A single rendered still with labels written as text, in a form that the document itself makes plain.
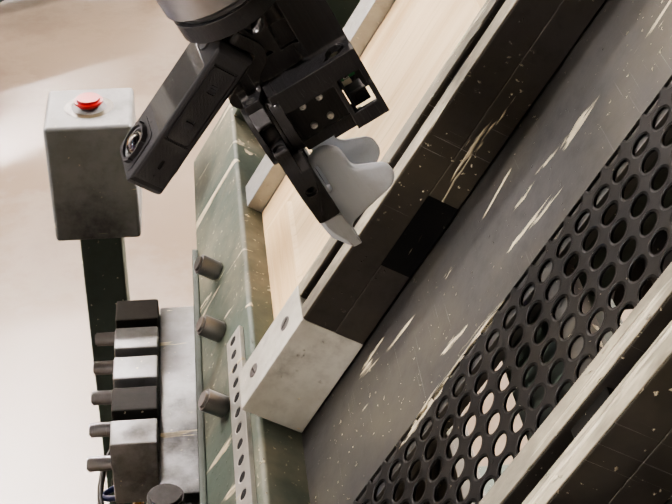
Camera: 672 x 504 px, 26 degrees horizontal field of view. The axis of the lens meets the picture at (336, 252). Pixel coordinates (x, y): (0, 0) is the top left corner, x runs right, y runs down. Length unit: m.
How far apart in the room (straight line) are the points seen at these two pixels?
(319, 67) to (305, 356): 0.59
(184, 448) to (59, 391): 1.34
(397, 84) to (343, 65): 0.72
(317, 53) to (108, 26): 3.73
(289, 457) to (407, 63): 0.46
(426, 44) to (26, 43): 3.05
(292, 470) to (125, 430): 0.32
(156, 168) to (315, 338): 0.54
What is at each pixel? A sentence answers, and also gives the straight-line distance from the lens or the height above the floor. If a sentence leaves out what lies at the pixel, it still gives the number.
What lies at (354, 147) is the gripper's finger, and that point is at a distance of 0.99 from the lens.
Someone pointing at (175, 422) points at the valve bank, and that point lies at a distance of 1.76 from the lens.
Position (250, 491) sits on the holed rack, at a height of 0.89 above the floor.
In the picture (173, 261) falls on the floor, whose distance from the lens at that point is 3.41.
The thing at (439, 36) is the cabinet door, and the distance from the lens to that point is 1.57.
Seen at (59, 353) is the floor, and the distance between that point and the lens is 3.15.
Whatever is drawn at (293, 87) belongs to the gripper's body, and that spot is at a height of 1.45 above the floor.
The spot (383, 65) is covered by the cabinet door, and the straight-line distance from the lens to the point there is 1.68.
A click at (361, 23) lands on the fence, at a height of 1.14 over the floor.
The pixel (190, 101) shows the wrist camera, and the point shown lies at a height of 1.44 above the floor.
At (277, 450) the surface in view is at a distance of 1.47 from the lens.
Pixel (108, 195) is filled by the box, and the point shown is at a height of 0.82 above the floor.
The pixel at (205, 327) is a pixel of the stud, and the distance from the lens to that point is 1.68.
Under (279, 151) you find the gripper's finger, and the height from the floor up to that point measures 1.41.
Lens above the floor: 1.84
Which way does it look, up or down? 33 degrees down
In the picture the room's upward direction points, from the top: straight up
